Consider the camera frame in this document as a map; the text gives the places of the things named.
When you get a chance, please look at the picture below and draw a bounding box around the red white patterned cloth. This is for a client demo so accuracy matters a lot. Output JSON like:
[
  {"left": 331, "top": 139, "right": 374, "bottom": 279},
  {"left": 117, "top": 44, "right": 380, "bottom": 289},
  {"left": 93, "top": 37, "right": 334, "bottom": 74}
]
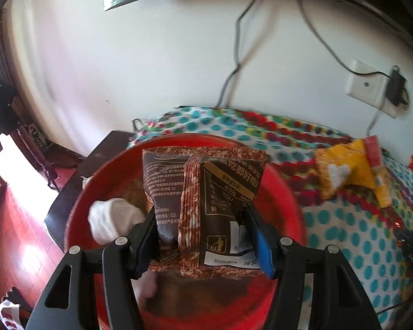
[{"left": 0, "top": 299, "right": 25, "bottom": 330}]

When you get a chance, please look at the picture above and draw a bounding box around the small red box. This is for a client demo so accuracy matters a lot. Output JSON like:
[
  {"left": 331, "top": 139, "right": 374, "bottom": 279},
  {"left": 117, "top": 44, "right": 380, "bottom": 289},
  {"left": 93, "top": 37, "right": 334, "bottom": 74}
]
[{"left": 362, "top": 135, "right": 383, "bottom": 171}]

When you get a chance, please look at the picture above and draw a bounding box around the yellow snack packet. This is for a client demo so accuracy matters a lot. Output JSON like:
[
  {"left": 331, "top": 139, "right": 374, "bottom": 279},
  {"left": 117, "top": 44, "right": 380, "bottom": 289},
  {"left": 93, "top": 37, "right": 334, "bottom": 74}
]
[{"left": 314, "top": 138, "right": 392, "bottom": 209}]

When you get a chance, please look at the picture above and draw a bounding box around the dark wooden table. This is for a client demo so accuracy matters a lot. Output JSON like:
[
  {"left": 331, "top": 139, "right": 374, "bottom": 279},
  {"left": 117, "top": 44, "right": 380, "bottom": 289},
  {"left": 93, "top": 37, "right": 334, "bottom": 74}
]
[{"left": 44, "top": 130, "right": 135, "bottom": 249}]

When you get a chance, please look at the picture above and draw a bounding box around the white coaxial wall plate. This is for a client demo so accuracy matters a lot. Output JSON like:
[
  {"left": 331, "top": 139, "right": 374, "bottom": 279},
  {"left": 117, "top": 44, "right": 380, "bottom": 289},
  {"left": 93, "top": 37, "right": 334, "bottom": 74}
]
[{"left": 345, "top": 59, "right": 390, "bottom": 106}]

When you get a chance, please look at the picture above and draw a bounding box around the polka dot cloth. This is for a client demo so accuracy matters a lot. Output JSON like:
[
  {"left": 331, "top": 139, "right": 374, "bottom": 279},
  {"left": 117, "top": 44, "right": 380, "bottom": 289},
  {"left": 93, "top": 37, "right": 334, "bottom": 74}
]
[{"left": 130, "top": 105, "right": 413, "bottom": 330}]

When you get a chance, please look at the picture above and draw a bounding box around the grey cable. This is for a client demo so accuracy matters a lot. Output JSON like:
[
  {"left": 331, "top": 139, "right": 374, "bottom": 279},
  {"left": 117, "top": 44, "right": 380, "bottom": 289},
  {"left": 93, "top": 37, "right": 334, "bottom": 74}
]
[{"left": 295, "top": 0, "right": 393, "bottom": 77}]

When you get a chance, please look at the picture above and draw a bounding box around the black power adapter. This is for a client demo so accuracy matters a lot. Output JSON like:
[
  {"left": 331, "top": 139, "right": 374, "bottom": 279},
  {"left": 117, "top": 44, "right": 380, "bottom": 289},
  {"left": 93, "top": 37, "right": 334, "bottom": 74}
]
[{"left": 385, "top": 65, "right": 409, "bottom": 108}]

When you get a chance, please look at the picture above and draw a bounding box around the white sock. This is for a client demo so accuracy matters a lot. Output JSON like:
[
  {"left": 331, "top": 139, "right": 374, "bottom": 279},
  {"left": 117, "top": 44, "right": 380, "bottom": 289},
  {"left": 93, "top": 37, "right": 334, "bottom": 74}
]
[
  {"left": 88, "top": 197, "right": 147, "bottom": 245},
  {"left": 131, "top": 271, "right": 159, "bottom": 310}
]

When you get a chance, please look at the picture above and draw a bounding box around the red round tray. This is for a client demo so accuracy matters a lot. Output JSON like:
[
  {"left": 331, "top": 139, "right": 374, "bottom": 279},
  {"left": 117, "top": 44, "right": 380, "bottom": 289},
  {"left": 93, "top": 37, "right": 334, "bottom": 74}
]
[{"left": 65, "top": 134, "right": 309, "bottom": 330}]

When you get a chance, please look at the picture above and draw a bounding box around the thin black cable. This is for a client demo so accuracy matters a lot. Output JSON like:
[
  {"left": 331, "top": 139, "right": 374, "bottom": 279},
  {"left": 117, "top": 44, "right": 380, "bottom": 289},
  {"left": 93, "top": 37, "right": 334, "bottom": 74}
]
[{"left": 216, "top": 0, "right": 266, "bottom": 108}]

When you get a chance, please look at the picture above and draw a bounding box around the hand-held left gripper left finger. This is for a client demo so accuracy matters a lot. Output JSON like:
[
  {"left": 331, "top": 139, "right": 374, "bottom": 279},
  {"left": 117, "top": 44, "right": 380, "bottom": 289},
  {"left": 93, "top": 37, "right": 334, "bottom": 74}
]
[{"left": 25, "top": 205, "right": 159, "bottom": 330}]

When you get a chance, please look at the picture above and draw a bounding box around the black adapter cable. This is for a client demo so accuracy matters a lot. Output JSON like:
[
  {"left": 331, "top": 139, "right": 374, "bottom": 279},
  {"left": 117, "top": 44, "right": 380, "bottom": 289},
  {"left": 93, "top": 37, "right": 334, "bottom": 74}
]
[{"left": 366, "top": 108, "right": 381, "bottom": 139}]

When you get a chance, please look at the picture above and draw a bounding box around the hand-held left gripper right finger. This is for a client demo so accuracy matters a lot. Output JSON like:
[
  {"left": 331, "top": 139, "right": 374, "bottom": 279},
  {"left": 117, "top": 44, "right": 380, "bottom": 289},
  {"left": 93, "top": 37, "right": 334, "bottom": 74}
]
[{"left": 244, "top": 205, "right": 383, "bottom": 330}]

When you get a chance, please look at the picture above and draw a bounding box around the brown snack packet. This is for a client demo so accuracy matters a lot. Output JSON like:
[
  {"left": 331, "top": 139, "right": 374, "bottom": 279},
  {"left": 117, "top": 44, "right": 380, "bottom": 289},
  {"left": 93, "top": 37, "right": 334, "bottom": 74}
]
[{"left": 142, "top": 146, "right": 268, "bottom": 278}]

